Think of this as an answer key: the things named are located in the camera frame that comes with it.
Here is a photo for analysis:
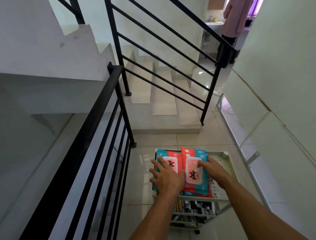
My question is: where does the pile of colourful patterned pencils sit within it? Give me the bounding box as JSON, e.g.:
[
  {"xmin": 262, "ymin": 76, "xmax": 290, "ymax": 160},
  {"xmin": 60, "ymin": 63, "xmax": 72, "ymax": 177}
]
[{"xmin": 174, "ymin": 200, "xmax": 186, "ymax": 214}]

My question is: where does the person's left hand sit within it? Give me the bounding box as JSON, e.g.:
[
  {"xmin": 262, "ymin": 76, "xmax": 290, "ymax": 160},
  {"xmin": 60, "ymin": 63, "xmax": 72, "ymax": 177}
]
[{"xmin": 149, "ymin": 156, "xmax": 186, "ymax": 198}]

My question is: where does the person's left forearm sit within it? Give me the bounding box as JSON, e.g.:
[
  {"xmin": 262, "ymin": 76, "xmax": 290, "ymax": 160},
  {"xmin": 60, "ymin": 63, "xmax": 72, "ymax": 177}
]
[{"xmin": 129, "ymin": 190, "xmax": 179, "ymax": 240}]

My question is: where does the white partition board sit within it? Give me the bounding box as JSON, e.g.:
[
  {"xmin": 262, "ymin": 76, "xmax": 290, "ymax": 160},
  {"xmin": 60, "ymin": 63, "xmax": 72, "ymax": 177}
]
[{"xmin": 221, "ymin": 0, "xmax": 316, "ymax": 240}]

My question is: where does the person's right hand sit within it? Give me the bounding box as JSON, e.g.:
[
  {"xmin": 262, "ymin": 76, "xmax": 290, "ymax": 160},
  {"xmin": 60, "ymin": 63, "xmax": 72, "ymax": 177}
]
[{"xmin": 197, "ymin": 157, "xmax": 233, "ymax": 189}]

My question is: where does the white washbasin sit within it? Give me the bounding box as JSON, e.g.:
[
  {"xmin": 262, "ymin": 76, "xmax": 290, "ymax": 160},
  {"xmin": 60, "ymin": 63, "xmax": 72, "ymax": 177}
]
[{"xmin": 205, "ymin": 21, "xmax": 224, "ymax": 33}]

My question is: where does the grey metal partition frame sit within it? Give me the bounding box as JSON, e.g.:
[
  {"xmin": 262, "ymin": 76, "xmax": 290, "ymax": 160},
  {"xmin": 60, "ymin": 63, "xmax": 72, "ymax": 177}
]
[{"xmin": 216, "ymin": 93, "xmax": 272, "ymax": 211}]

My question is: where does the row of black-capped white markers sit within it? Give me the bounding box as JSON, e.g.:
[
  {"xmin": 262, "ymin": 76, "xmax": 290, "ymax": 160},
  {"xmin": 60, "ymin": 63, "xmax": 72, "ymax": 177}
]
[{"xmin": 185, "ymin": 200, "xmax": 217, "ymax": 216}]

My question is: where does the person's right forearm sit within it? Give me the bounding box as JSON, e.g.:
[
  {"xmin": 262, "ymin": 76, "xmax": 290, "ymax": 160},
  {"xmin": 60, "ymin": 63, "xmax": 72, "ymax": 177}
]
[{"xmin": 217, "ymin": 173, "xmax": 309, "ymax": 240}]

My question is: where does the pile of teal wipe packets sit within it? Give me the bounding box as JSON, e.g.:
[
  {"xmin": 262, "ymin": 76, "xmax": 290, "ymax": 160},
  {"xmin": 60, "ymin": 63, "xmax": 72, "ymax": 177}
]
[{"xmin": 152, "ymin": 147, "xmax": 214, "ymax": 198}]

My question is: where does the white wall conduit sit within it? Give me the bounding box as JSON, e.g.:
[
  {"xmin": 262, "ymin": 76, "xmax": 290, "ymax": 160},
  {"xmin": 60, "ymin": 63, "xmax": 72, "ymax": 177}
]
[{"xmin": 231, "ymin": 69, "xmax": 316, "ymax": 163}]

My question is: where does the thin beige wall strip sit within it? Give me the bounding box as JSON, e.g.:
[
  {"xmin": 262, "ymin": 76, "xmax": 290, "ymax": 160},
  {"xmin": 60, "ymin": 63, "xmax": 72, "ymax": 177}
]
[{"xmin": 238, "ymin": 111, "xmax": 271, "ymax": 149}]

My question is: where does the beige plastic cart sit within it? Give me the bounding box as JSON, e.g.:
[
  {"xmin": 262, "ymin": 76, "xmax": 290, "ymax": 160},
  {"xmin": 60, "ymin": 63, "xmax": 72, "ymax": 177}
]
[{"xmin": 152, "ymin": 148, "xmax": 240, "ymax": 235}]

